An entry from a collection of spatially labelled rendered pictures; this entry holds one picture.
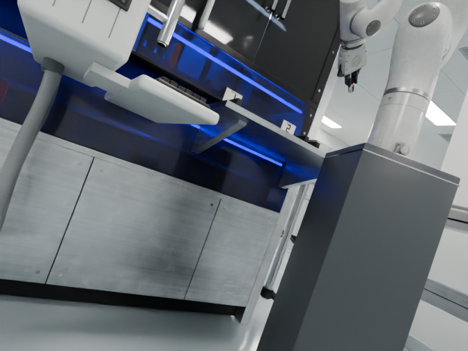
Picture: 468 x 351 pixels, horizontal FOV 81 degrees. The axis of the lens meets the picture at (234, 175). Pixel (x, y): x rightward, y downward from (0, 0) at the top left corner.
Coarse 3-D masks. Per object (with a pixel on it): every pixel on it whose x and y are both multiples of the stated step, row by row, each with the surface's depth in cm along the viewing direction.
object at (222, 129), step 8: (224, 120) 98; (232, 120) 92; (240, 120) 88; (200, 128) 117; (208, 128) 108; (216, 128) 102; (224, 128) 95; (232, 128) 92; (240, 128) 91; (200, 136) 113; (208, 136) 105; (216, 136) 100; (224, 136) 98; (200, 144) 110; (208, 144) 107; (200, 152) 115
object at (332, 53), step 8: (336, 32) 146; (336, 40) 146; (336, 48) 147; (328, 56) 145; (328, 64) 146; (328, 72) 147; (320, 80) 145; (320, 88) 146; (312, 112) 145; (312, 120) 146; (304, 128) 144
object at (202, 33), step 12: (156, 0) 103; (192, 24) 111; (204, 36) 113; (228, 48) 119; (144, 60) 105; (240, 60) 122; (168, 72) 109; (264, 72) 129; (192, 84) 114; (276, 84) 133; (216, 96) 119; (300, 96) 140
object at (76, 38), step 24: (24, 0) 44; (48, 0) 45; (72, 0) 47; (96, 0) 49; (120, 0) 50; (144, 0) 53; (24, 24) 52; (48, 24) 46; (72, 24) 47; (96, 24) 49; (120, 24) 51; (48, 48) 62; (72, 48) 55; (96, 48) 50; (120, 48) 52; (72, 72) 79
